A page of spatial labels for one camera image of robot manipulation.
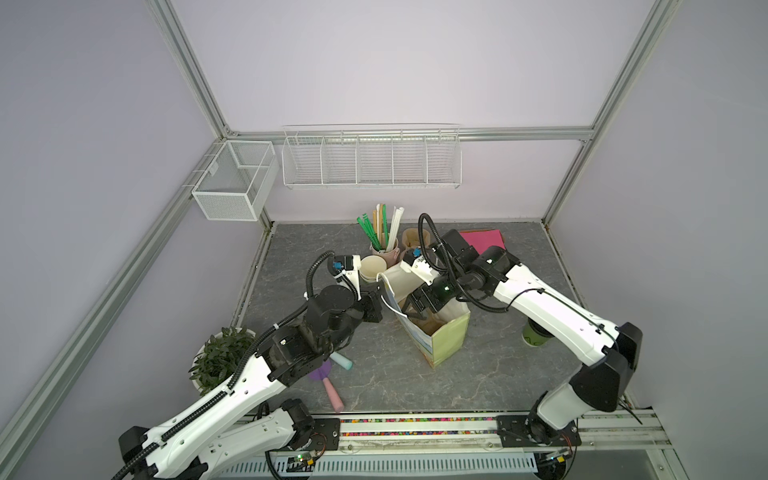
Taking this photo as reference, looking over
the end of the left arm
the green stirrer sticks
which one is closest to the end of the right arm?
the end of the left arm

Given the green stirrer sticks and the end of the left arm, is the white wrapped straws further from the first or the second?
the end of the left arm

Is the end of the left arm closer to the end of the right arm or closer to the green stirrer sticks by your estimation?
the end of the right arm

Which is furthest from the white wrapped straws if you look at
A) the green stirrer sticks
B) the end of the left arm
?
the end of the left arm

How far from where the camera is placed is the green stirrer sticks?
98 cm
